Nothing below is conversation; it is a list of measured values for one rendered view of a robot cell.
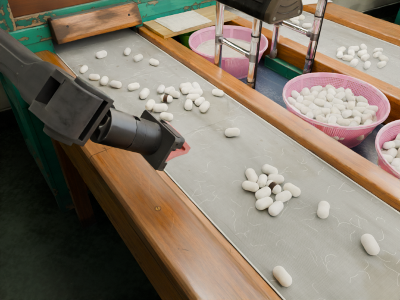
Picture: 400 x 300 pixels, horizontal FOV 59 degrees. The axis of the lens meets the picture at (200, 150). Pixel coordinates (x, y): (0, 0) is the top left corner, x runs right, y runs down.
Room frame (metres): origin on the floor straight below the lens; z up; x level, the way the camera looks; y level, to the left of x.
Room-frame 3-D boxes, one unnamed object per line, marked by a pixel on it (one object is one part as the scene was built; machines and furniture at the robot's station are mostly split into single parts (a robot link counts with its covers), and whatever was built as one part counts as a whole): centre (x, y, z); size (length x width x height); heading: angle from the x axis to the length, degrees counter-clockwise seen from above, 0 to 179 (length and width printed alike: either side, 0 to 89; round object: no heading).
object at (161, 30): (1.33, 0.03, 0.77); 0.33 x 0.15 x 0.01; 126
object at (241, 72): (1.15, -0.09, 0.72); 0.27 x 0.27 x 0.10
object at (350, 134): (0.79, -0.35, 0.72); 0.27 x 0.27 x 0.10
